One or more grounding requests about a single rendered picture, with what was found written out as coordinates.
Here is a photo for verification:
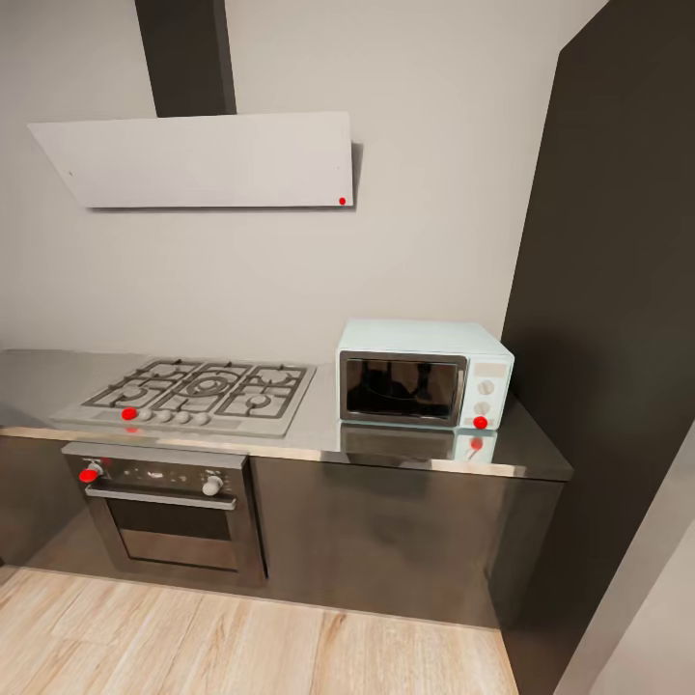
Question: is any microwave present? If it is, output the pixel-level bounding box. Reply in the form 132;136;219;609
336;318;514;431

